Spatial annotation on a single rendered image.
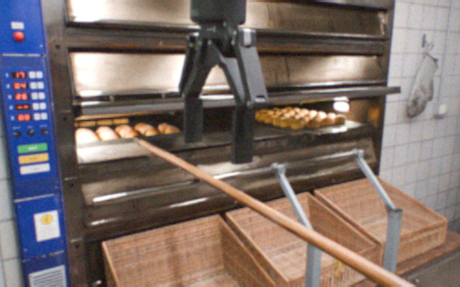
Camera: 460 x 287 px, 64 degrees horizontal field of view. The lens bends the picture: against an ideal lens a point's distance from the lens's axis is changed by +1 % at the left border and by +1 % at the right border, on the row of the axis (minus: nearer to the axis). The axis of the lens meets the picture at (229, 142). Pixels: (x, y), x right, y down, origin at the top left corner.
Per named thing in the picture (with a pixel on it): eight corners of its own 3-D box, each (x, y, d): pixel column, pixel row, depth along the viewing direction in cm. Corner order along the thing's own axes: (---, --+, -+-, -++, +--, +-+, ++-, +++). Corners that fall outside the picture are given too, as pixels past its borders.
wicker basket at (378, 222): (309, 232, 217) (312, 189, 211) (373, 213, 245) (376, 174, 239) (379, 272, 176) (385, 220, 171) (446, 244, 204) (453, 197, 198)
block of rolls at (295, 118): (240, 117, 268) (240, 110, 267) (289, 113, 292) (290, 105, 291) (295, 130, 217) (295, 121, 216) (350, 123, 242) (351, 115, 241)
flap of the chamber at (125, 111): (82, 115, 125) (74, 119, 142) (401, 93, 217) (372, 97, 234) (81, 108, 125) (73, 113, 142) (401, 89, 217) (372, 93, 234)
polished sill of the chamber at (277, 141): (76, 173, 148) (75, 163, 147) (368, 130, 240) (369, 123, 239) (79, 176, 143) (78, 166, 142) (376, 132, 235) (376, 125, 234)
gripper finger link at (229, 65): (230, 44, 50) (235, 37, 49) (260, 113, 46) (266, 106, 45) (205, 44, 48) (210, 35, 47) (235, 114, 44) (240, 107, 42)
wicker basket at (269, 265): (223, 262, 185) (223, 212, 180) (305, 235, 215) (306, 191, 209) (286, 318, 145) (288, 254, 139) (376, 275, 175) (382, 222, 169)
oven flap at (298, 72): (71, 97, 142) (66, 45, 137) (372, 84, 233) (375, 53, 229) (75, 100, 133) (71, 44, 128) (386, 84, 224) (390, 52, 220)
